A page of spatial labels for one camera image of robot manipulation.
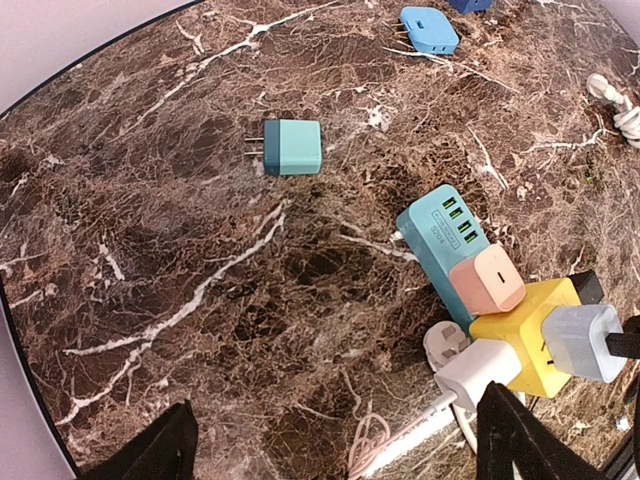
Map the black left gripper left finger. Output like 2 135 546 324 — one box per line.
79 400 199 480

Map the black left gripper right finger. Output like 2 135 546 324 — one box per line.
476 382 604 480

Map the white power strip cord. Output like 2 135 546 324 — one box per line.
359 389 529 479

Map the yellow cube plug adapter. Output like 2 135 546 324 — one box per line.
469 277 581 398

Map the white USB charger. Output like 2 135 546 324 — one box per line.
434 339 522 412

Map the light blue USB charger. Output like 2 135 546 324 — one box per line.
542 304 626 384

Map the pink USB charger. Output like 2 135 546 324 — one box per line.
449 244 526 316

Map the black power adapter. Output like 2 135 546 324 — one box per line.
568 270 604 305

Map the teal power strip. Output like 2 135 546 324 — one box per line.
396 184 490 333

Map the white three-pin plug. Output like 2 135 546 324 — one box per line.
423 321 471 372

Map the teal small charger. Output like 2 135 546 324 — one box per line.
245 119 323 176

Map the blue small charger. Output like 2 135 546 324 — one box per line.
399 6 460 55

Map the dark blue cube adapter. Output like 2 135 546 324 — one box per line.
448 0 494 14

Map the pink white charging cable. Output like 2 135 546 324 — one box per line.
345 392 459 480

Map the purple strip white cord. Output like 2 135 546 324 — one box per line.
585 73 640 150

